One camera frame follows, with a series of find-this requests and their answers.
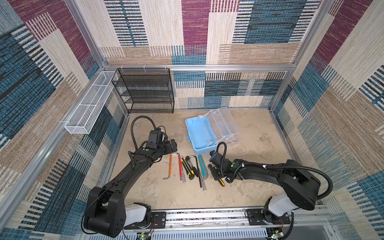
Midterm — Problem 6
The yellow black utility knife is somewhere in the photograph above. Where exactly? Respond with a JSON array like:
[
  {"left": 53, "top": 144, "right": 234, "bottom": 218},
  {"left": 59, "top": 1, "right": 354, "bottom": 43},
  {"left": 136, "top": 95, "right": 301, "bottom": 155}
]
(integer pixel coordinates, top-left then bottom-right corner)
[{"left": 184, "top": 156, "right": 195, "bottom": 180}]

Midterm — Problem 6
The white wire mesh basket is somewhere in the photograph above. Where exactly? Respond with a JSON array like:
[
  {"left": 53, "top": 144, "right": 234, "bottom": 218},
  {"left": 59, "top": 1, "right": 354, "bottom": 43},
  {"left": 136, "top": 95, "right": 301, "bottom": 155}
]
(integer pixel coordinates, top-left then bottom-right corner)
[{"left": 65, "top": 71, "right": 115, "bottom": 135}]

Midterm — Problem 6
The red sleeved hex key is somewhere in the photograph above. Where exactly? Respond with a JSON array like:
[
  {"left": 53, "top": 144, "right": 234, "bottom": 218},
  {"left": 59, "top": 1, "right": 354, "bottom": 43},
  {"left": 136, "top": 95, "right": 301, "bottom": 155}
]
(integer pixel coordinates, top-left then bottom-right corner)
[{"left": 172, "top": 152, "right": 183, "bottom": 182}]

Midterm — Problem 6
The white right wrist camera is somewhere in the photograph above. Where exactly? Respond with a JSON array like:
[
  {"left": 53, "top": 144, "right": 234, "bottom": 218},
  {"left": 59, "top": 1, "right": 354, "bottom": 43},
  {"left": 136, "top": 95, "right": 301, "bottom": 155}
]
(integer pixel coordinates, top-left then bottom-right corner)
[{"left": 209, "top": 151, "right": 222, "bottom": 166}]

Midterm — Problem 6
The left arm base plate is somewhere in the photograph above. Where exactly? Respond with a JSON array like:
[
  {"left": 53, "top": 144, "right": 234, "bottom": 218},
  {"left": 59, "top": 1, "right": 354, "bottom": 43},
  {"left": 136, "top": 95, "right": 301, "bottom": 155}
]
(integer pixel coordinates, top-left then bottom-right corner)
[{"left": 124, "top": 212, "right": 167, "bottom": 230}]

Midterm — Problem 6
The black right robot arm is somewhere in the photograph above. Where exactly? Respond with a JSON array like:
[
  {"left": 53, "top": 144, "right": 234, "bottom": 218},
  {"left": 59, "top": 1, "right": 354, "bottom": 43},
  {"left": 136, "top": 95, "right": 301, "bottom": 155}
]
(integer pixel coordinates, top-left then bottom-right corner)
[{"left": 209, "top": 149, "right": 334, "bottom": 225}]

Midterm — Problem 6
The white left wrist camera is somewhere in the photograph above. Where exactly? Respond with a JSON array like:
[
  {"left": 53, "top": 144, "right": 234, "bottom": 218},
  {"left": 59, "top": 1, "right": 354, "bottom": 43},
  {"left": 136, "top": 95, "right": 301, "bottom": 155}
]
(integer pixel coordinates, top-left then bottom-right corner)
[{"left": 146, "top": 130, "right": 164, "bottom": 150}]

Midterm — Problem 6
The black handle screwdriver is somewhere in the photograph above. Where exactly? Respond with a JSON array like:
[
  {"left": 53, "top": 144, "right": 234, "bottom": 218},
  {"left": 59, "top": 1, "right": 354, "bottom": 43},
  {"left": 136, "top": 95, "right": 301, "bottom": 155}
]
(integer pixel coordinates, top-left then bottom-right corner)
[{"left": 189, "top": 156, "right": 198, "bottom": 177}]

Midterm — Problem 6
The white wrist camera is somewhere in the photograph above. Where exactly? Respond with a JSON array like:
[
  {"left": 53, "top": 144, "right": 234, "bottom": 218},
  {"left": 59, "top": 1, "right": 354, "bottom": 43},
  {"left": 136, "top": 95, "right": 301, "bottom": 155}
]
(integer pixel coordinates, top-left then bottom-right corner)
[
  {"left": 209, "top": 151, "right": 222, "bottom": 166},
  {"left": 146, "top": 130, "right": 164, "bottom": 150}
]

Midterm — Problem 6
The blue toolbox with clear lid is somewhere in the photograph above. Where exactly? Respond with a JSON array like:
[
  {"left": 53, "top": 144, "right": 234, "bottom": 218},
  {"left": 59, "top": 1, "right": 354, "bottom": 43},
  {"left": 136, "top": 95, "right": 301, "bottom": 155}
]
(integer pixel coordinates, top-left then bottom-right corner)
[{"left": 185, "top": 108, "right": 242, "bottom": 155}]

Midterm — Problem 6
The orange sleeved hex key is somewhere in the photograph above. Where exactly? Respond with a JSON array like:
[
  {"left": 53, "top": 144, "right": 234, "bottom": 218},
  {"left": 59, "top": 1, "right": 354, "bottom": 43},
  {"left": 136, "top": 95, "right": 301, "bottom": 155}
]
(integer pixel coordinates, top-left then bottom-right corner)
[{"left": 163, "top": 154, "right": 173, "bottom": 180}]

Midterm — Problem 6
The black hex key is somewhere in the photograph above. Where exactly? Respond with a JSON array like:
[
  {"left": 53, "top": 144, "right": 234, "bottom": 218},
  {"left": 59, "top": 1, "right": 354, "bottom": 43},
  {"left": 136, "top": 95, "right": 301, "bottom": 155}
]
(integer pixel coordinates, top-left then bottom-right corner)
[{"left": 193, "top": 156, "right": 203, "bottom": 188}]

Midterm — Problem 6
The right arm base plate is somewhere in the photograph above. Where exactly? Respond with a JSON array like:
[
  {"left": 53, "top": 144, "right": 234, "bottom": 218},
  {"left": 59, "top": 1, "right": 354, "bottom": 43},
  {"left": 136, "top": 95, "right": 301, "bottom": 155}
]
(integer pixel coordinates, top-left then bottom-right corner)
[{"left": 245, "top": 208, "right": 291, "bottom": 226}]

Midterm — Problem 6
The yellow black ratchet wrench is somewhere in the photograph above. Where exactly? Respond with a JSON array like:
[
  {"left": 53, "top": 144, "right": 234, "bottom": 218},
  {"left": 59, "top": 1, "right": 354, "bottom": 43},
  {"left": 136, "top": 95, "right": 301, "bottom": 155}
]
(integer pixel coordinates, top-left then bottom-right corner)
[{"left": 218, "top": 179, "right": 225, "bottom": 187}]

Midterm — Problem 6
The black mesh shelf rack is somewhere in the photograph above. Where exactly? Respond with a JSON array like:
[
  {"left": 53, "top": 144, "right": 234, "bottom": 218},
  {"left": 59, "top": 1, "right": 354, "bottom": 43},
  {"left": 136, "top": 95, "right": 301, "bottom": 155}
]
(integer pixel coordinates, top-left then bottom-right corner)
[{"left": 112, "top": 68, "right": 175, "bottom": 114}]

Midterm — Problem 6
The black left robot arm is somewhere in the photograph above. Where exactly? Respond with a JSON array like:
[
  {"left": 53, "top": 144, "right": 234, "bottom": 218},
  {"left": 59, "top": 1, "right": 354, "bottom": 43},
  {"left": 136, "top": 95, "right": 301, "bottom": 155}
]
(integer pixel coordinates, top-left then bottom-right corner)
[{"left": 81, "top": 116, "right": 178, "bottom": 238}]

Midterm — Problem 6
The teal utility knife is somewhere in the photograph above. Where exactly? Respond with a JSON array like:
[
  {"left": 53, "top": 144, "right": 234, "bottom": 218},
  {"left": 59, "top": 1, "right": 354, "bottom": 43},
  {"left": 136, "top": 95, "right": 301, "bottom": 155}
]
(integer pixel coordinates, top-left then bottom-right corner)
[{"left": 198, "top": 155, "right": 209, "bottom": 180}]

